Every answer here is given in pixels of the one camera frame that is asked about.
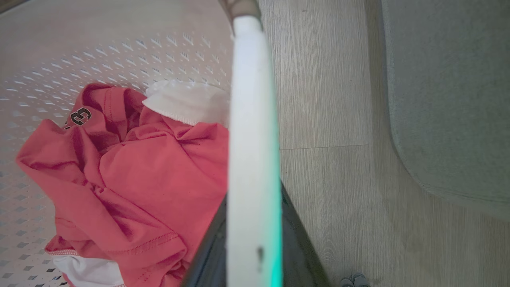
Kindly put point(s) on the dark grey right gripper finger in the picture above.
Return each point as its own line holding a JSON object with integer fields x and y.
{"x": 297, "y": 251}

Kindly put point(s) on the white perforated plastic laundry basket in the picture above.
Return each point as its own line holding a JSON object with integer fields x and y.
{"x": 252, "y": 119}

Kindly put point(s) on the small grey rounded object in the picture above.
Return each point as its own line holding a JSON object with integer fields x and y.
{"x": 355, "y": 280}

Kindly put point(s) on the red t-shirt with black print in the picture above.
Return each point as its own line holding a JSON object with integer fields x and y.
{"x": 159, "y": 175}

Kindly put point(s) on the white knitted garment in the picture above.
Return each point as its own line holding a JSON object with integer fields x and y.
{"x": 191, "y": 101}

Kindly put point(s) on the white cloth with striped trim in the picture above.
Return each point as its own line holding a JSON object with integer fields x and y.
{"x": 89, "y": 271}

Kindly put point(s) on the grey-green carpet rug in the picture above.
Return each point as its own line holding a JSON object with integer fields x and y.
{"x": 450, "y": 99}

